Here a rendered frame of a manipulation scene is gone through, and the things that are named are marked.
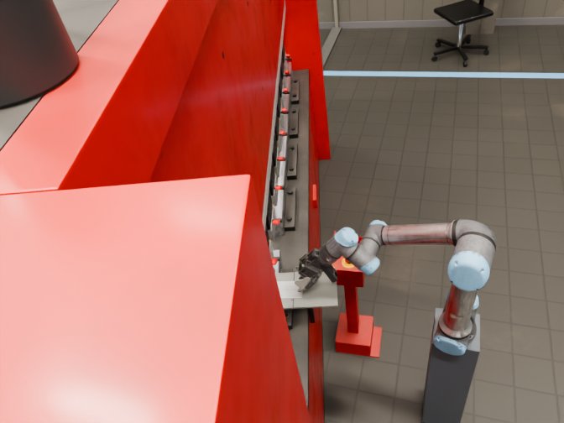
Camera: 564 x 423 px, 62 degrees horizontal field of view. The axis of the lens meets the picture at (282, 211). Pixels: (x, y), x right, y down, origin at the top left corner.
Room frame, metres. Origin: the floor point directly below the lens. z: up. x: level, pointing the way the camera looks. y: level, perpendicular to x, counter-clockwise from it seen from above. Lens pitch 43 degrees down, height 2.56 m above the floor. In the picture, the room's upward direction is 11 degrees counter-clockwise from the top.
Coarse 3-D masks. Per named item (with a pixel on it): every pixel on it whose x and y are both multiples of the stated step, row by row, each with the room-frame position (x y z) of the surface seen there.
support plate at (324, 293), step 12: (276, 276) 1.29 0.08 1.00; (288, 276) 1.28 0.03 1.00; (324, 276) 1.24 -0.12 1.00; (312, 288) 1.19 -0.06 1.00; (324, 288) 1.18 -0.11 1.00; (336, 288) 1.17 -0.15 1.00; (288, 300) 1.15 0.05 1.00; (300, 300) 1.14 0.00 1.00; (312, 300) 1.13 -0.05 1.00; (324, 300) 1.12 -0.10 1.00; (336, 300) 1.11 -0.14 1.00
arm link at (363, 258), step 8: (368, 240) 1.16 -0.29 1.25; (360, 248) 1.12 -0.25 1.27; (368, 248) 1.13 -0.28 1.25; (376, 248) 1.13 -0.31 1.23; (352, 256) 1.10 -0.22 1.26; (360, 256) 1.09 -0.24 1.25; (368, 256) 1.10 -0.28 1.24; (352, 264) 1.10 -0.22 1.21; (360, 264) 1.08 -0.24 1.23; (368, 264) 1.07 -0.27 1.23; (376, 264) 1.07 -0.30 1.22; (368, 272) 1.06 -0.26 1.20
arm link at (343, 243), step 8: (344, 232) 1.15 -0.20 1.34; (352, 232) 1.16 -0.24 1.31; (336, 240) 1.14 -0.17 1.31; (344, 240) 1.12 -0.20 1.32; (352, 240) 1.12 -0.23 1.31; (328, 248) 1.15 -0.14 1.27; (336, 248) 1.13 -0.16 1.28; (344, 248) 1.12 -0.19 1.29; (352, 248) 1.11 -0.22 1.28; (336, 256) 1.13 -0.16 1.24; (344, 256) 1.11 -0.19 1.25
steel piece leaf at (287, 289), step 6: (282, 282) 1.25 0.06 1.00; (288, 282) 1.24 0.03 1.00; (294, 282) 1.24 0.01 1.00; (282, 288) 1.22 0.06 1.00; (288, 288) 1.21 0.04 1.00; (294, 288) 1.21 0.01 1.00; (282, 294) 1.19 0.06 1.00; (288, 294) 1.18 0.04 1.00; (294, 294) 1.18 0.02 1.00; (300, 294) 1.17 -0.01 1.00
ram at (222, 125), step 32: (224, 0) 1.40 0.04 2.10; (256, 0) 2.01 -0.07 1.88; (224, 32) 1.31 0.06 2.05; (256, 32) 1.86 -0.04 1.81; (224, 64) 1.23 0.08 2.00; (256, 64) 1.72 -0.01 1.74; (192, 96) 0.90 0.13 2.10; (224, 96) 1.14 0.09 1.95; (256, 96) 1.59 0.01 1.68; (192, 128) 0.84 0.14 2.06; (224, 128) 1.06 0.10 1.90; (256, 128) 1.46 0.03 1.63; (160, 160) 0.65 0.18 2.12; (192, 160) 0.78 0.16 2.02; (224, 160) 0.99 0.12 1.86; (256, 160) 1.35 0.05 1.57; (256, 192) 1.24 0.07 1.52
